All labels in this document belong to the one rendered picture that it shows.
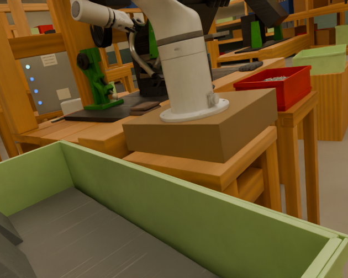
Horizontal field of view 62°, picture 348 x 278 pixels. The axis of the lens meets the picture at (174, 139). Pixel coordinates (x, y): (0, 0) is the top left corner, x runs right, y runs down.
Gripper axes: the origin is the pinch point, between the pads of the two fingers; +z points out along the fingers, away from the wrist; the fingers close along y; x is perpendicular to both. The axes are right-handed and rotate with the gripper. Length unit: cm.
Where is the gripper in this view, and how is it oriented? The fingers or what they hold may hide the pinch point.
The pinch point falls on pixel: (135, 25)
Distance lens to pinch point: 148.1
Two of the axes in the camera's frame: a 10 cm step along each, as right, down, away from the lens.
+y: -5.4, -7.6, 3.6
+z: 6.4, -1.0, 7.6
